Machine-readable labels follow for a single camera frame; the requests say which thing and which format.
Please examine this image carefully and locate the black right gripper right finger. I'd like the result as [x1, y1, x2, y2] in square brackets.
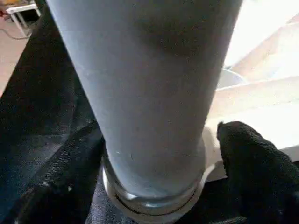
[216, 120, 299, 224]

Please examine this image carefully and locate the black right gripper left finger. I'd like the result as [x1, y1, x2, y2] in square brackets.
[0, 122, 107, 224]

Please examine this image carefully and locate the white plastic table leg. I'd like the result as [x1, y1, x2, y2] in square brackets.
[46, 0, 243, 201]

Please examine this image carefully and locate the black work mat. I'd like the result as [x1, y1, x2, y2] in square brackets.
[0, 5, 299, 224]

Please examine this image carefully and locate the white frame furniture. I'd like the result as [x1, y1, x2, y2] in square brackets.
[5, 2, 42, 39]

